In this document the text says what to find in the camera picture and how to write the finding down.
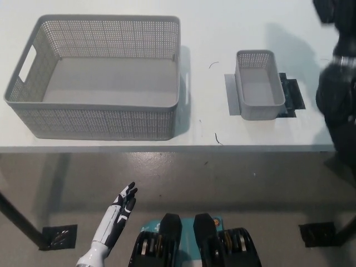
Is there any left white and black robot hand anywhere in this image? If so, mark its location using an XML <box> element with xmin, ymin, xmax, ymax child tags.
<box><xmin>91</xmin><ymin>182</ymin><xmax>139</xmax><ymax>253</ymax></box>

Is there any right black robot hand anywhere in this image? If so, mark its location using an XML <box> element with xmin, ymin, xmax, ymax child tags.
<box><xmin>313</xmin><ymin>0</ymin><xmax>356</xmax><ymax>58</ymax></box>

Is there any black ribbed robot body block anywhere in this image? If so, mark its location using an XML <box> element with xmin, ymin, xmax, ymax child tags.
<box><xmin>128</xmin><ymin>213</ymin><xmax>183</xmax><ymax>267</ymax></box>
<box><xmin>193</xmin><ymin>213</ymin><xmax>262</xmax><ymax>267</ymax></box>

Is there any black table leg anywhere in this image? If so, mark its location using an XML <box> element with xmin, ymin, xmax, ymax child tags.
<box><xmin>0</xmin><ymin>191</ymin><xmax>47</xmax><ymax>250</ymax></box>

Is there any large grey perforated basket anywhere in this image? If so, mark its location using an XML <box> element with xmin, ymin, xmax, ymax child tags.
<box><xmin>2</xmin><ymin>14</ymin><xmax>191</xmax><ymax>141</ymax></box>

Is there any small grey perforated basket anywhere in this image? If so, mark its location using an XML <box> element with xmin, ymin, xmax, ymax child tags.
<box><xmin>235</xmin><ymin>50</ymin><xmax>286</xmax><ymax>121</ymax></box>

